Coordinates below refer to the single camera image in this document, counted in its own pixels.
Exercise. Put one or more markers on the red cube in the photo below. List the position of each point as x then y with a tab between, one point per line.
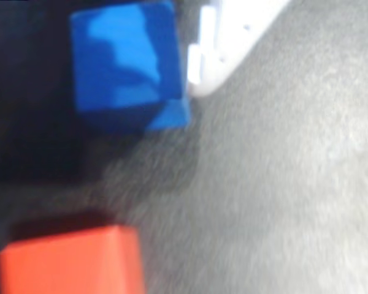
73	263

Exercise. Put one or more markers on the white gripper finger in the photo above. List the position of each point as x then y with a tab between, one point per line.
227	46

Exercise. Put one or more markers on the blue cube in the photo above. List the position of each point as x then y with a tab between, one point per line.
122	61

